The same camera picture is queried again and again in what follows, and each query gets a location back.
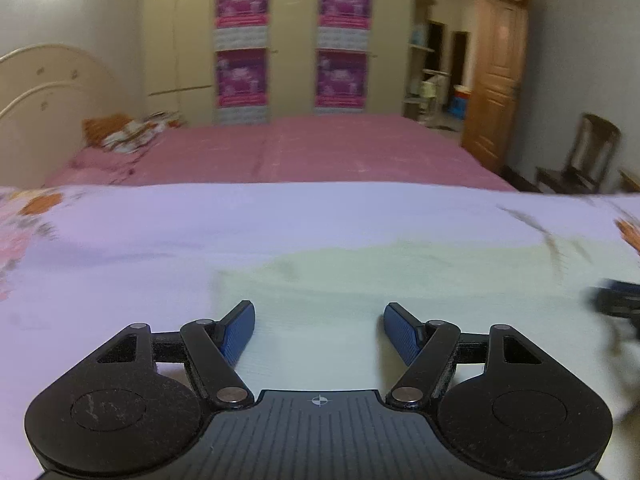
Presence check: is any orange patterned pillow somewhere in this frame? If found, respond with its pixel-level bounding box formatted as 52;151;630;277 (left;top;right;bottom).
81;113;183;154

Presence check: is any cream arched headboard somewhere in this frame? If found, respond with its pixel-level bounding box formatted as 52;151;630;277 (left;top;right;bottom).
0;44;136;188

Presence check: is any brown wooden door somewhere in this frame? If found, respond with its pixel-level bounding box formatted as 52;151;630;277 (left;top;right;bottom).
461;0;529;174

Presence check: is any pink checked bed cover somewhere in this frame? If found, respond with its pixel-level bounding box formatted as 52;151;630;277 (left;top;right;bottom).
44;114;510;191

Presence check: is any upper right magenta poster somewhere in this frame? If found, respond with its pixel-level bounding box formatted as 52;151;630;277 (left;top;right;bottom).
319;0;372;30

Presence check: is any cream wardrobe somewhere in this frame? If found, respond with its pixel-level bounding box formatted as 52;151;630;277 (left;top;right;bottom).
142;0;420;125

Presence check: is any upper left magenta poster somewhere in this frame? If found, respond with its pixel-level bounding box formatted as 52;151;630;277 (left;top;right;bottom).
215;0;269;28

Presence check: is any lower right magenta poster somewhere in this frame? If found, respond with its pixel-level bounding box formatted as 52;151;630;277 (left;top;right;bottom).
314;50;368;114

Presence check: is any magenta poster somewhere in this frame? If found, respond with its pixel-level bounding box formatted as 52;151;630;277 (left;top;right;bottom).
215;0;269;28
314;50;368;114
319;0;372;30
216;49;268;108

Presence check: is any dark wooden chair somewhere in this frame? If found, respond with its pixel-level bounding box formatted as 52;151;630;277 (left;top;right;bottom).
535;113;622;195

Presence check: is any lower left magenta poster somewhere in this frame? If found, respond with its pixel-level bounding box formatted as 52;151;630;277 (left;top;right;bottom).
216;49;268;108

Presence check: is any white knitted sweater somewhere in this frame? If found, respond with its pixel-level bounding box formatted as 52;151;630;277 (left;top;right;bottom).
213;238;639;418

